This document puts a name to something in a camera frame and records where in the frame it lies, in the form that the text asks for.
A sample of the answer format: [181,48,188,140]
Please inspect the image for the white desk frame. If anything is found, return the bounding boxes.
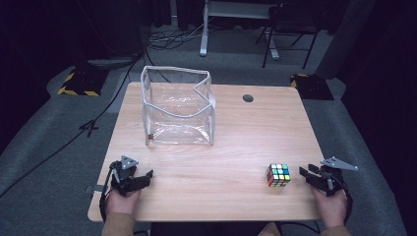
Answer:
[199,0,280,61]

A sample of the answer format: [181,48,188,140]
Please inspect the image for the long black floor cable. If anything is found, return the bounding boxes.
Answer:
[0,48,146,200]

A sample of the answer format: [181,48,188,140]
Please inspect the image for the clear plastic bag white trim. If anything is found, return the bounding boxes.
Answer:
[140,65,217,147]

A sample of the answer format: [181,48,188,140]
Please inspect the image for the multicoloured puzzle cube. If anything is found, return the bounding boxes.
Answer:
[266,162,292,188]

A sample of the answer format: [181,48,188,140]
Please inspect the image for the person's right hand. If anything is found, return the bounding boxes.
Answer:
[310,186,349,229]

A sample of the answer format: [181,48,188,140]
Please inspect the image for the black metal chair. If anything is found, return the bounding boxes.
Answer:
[255,2,320,70]

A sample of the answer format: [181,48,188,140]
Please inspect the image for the person's tan clad leg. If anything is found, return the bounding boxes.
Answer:
[258,221,281,236]

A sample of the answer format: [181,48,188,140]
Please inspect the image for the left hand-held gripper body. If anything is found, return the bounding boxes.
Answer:
[108,154,140,198]

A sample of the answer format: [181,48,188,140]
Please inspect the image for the grey curtain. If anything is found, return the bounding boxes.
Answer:
[315,0,378,81]

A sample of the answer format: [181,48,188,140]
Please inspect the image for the left hand-held gripper black cable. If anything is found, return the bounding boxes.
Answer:
[86,161,116,224]

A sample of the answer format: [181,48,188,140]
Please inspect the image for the black yellow striped stand base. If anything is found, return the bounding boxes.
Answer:
[56,66,110,98]
[289,73,335,101]

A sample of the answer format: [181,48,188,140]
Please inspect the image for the bundle of floor cables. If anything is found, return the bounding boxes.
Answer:
[145,22,205,51]

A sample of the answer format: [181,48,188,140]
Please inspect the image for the person's left hand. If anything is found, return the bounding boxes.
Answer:
[105,188,143,216]

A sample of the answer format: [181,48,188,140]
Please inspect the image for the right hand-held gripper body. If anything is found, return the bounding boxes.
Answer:
[311,155,359,198]

